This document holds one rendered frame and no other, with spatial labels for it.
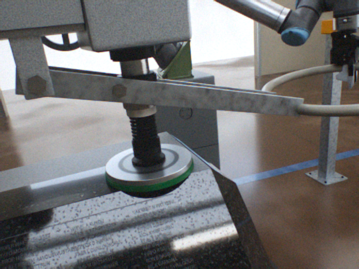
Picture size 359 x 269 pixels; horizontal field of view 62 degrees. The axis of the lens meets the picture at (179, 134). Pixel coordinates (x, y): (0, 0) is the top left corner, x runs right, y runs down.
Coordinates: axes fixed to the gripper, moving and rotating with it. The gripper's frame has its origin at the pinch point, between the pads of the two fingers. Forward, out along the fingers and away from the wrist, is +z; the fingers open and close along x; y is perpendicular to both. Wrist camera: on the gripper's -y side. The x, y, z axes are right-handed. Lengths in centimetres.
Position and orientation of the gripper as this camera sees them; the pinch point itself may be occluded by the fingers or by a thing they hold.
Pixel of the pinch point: (353, 84)
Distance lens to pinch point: 131.8
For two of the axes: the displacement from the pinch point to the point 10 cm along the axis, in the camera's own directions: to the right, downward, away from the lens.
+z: 1.9, 9.2, 3.4
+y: -7.9, -0.7, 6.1
